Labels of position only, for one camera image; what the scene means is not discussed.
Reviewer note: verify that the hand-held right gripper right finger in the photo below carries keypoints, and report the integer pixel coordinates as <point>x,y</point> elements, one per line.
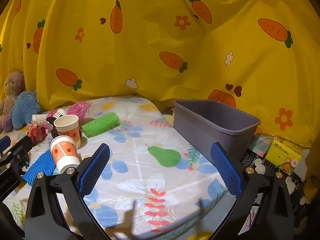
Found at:
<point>226,170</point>

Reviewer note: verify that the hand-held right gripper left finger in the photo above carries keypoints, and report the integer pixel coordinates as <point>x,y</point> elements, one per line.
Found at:
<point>95,170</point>

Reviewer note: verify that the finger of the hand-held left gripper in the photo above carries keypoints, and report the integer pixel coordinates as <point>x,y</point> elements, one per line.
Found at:
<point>22,145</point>
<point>3,142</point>

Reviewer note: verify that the red wrapper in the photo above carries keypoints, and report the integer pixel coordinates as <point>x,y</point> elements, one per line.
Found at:
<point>37,132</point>

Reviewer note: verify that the blue foam net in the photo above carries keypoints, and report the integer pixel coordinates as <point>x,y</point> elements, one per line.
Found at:
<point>37,165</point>

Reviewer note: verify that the white checkered paper cup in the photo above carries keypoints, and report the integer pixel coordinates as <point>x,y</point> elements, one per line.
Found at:
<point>59,112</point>
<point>38,119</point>

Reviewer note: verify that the orange print paper cup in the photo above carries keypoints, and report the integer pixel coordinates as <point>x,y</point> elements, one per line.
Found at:
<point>63,152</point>
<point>67,132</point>

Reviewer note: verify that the green foam net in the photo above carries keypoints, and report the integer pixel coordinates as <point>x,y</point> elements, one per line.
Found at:
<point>100,125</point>

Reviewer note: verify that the grey plastic bin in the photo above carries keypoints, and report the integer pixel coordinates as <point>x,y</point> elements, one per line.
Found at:
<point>200,127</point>

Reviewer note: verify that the pink foam net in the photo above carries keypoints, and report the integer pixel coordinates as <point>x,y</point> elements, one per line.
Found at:
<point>78,108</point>

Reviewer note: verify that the blue plush toy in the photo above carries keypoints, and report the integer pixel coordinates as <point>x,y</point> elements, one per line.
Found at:
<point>23,107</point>

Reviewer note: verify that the plaid cloth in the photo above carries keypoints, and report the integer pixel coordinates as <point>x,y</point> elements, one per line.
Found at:
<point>260,142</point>

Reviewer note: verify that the floral bed sheet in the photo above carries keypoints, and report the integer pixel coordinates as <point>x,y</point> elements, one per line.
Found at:
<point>150,175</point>

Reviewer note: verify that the brown teddy bear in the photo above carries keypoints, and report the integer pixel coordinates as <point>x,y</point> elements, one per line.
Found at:
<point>12,87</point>

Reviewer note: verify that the yellow tissue pack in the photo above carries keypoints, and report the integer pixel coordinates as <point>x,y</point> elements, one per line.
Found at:
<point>282,152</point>

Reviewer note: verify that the yellow carrot print curtain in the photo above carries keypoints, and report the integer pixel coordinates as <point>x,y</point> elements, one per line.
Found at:
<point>150,42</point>

